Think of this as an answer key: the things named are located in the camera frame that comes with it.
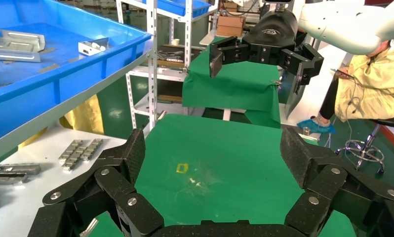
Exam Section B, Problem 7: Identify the black stool with chrome base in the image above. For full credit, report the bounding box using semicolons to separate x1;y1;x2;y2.
334;113;394;177

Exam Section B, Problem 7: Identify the large green table cloth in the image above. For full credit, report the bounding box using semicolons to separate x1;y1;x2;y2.
89;114;358;237

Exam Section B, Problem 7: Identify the wooden board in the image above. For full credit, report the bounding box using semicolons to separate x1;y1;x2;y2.
158;60;186;68
157;95;184;103

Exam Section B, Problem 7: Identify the sheet metal bracket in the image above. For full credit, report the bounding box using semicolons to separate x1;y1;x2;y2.
0;28;46;63

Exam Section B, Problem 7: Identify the brown cardboard box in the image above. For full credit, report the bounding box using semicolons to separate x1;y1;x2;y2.
216;15;247;37

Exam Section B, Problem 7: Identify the person in yellow coat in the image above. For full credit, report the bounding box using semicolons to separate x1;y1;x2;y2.
296;36;394;135

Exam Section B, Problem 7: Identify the dark mobile phone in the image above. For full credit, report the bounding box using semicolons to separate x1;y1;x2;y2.
330;68;355;80

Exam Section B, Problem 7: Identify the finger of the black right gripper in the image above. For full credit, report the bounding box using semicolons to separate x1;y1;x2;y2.
209;36;250;79
280;43;324;95

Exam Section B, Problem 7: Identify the large blue plastic bin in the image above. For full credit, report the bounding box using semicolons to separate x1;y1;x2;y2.
0;0;152;145

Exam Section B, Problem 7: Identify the green cloth draped table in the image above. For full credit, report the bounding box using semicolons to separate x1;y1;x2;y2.
182;36;282;129

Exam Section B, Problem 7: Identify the silver metal rail part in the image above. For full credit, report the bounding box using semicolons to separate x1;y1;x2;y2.
58;139;84;163
80;138;104;161
62;147;90;172
0;163;41;176
0;172;29;186

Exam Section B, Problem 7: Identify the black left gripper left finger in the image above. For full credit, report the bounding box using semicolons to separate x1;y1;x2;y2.
27;128;165;237

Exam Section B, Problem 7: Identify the white angle-iron rack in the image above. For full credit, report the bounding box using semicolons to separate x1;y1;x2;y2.
115;0;219;130

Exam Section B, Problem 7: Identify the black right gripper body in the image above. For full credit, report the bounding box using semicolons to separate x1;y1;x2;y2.
242;9;299;66

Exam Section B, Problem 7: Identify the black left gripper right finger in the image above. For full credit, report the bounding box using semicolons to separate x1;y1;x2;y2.
279;126;394;237

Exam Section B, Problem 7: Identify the small blue plastic bin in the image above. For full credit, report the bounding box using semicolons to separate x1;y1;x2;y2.
141;0;211;18

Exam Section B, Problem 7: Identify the yellow plastic bag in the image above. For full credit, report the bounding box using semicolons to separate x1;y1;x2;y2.
18;95;105;150

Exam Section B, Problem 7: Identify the box-shaped sheet metal part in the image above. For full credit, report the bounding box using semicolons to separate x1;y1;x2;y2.
78;37;110;57

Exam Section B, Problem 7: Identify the pile of metal parts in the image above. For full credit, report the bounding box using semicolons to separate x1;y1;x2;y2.
157;49;185;63

